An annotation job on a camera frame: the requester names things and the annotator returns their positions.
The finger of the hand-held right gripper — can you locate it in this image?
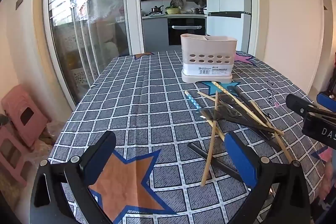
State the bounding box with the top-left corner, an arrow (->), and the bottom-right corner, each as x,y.
286,93 -> 315,115
316,93 -> 336,110

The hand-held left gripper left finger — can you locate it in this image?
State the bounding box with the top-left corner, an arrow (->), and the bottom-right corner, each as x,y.
29,130 -> 117,224

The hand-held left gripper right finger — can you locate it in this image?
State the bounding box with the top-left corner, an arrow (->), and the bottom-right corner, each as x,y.
224,132 -> 311,224

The plain wooden chopstick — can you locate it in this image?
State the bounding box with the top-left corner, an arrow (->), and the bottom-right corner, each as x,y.
197,91 -> 285,135
249,101 -> 293,163
200,91 -> 219,187

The beige plastic utensil holder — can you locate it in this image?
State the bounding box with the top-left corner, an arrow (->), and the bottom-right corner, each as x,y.
181,33 -> 238,83

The dark object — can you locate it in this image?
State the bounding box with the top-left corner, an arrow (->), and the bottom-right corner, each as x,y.
327,52 -> 336,98

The clear plastic bag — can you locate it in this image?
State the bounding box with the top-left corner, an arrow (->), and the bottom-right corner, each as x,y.
39,123 -> 62,146

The checked star tablecloth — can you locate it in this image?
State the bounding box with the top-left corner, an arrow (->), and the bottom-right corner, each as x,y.
49,51 -> 328,224

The pink plastic stool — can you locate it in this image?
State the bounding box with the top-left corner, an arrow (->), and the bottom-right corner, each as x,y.
1,84 -> 51,151
0,124 -> 34,188

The white lattice storage rack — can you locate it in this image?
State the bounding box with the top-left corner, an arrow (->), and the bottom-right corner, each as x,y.
60,30 -> 106,94

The sliding glass door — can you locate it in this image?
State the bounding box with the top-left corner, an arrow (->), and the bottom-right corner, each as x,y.
43,0 -> 143,109

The black built-in oven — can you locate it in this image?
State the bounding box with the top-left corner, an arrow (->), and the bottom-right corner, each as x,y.
167,17 -> 207,46

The grey kitchen counter cabinet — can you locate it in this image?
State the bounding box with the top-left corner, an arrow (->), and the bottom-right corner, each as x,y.
142,13 -> 208,52

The yellow basin with vegetables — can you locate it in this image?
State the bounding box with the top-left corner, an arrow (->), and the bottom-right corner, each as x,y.
165,5 -> 182,15

